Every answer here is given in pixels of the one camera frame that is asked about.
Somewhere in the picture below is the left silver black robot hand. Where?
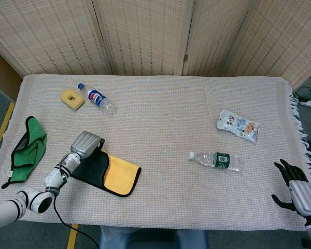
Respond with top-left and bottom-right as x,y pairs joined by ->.
70,131 -> 106,160

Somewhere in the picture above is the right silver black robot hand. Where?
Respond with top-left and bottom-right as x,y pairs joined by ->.
271,158 -> 311,217

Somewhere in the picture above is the dark grey yellow-backed cloth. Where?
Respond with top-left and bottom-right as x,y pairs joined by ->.
70,149 -> 142,198

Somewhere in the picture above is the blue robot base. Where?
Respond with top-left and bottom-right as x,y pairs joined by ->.
98,225 -> 208,249

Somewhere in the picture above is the green cloth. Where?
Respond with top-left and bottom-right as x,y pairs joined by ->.
1,116 -> 48,189

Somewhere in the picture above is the yellow sponge with hole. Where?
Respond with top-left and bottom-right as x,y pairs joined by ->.
60,88 -> 86,110

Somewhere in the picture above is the blue label cola bottle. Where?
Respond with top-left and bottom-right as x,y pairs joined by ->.
77,82 -> 118,116

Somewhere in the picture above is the green label water bottle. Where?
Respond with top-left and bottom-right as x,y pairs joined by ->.
188,151 -> 245,172

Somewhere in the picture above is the beige woven tablecloth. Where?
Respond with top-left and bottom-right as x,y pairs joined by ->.
0,74 -> 311,232

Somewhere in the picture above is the white snack bag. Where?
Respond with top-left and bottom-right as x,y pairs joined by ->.
217,108 -> 261,144

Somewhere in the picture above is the brown wooden board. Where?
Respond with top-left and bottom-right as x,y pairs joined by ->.
0,44 -> 24,102

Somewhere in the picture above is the woven folding screen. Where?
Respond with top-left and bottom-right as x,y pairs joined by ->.
0,0 -> 311,90

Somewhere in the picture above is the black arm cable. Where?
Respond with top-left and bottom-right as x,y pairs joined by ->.
53,193 -> 101,249

